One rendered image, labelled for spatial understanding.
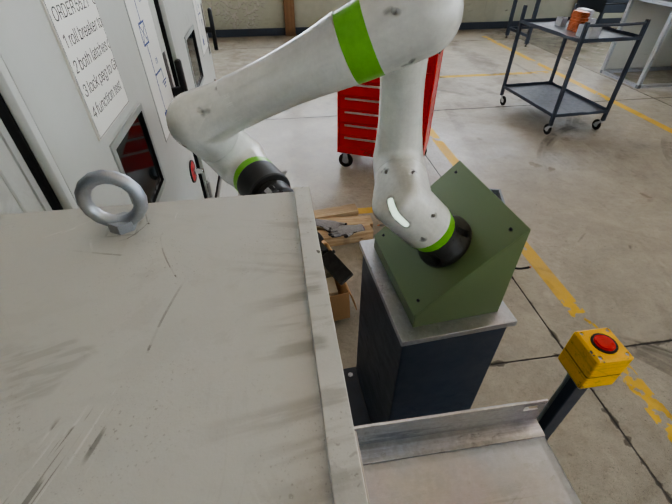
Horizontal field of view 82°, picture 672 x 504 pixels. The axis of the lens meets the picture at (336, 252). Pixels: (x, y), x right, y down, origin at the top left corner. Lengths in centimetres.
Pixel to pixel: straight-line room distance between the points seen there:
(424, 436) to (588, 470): 118
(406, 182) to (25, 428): 78
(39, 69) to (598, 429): 200
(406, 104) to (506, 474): 72
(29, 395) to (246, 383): 9
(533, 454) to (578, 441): 111
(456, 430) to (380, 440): 14
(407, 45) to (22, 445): 60
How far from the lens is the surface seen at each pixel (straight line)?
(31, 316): 26
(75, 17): 65
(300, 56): 67
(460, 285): 99
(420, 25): 64
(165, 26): 115
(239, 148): 81
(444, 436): 79
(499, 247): 97
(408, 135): 94
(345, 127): 313
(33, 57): 54
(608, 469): 194
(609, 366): 97
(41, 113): 52
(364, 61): 65
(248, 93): 71
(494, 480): 79
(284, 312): 21
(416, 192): 86
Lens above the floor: 155
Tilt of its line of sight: 40 degrees down
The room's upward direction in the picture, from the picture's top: straight up
